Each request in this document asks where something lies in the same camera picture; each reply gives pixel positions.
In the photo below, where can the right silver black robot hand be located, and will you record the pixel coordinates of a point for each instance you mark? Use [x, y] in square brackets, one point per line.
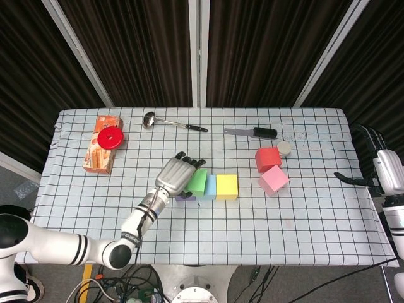
[389, 172]

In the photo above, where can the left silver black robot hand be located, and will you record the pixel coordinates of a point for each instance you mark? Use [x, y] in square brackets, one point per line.
[173, 175]

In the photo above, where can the purple foam cube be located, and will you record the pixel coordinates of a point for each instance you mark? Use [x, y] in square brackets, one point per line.
[178, 199]

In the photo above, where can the green foam cube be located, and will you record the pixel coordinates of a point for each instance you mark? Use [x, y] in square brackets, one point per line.
[199, 184]

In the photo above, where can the light blue foam cube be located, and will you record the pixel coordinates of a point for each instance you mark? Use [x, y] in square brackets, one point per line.
[211, 189]

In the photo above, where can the yellow foam cube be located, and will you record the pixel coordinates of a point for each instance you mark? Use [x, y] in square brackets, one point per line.
[226, 187]

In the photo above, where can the red foam cube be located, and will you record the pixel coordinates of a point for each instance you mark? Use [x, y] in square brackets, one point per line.
[266, 159]

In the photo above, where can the pink foam cube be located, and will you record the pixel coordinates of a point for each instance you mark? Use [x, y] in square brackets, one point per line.
[273, 180]

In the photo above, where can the white black grid tablecloth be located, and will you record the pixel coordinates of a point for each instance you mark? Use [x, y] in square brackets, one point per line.
[221, 227]

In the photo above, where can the red round plastic lid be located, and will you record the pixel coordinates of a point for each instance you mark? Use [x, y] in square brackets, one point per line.
[110, 138]

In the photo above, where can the orange snack box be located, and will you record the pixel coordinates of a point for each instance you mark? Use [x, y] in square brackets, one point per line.
[98, 158]

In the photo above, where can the dark pleated curtain panel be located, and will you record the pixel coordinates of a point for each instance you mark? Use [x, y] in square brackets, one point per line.
[28, 79]
[135, 53]
[268, 53]
[378, 79]

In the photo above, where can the grey brush black bristles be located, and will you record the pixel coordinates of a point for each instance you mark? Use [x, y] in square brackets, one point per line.
[265, 132]

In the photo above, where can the small white jar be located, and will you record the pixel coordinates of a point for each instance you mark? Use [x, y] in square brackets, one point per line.
[284, 147]

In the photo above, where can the power strip with plugs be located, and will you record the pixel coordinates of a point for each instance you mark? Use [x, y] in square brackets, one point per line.
[142, 295]

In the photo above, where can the white black sneaker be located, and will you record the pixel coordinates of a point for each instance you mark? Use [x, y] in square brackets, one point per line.
[36, 287]

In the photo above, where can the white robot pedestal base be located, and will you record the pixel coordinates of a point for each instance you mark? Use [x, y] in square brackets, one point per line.
[195, 274]

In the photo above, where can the white upright frame post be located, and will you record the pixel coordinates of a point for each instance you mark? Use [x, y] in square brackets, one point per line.
[194, 53]

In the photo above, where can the white slanted frame post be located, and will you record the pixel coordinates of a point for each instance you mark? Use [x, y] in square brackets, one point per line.
[329, 53]
[79, 53]

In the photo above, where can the white partition base rail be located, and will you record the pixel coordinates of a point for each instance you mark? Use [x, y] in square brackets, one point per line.
[15, 165]

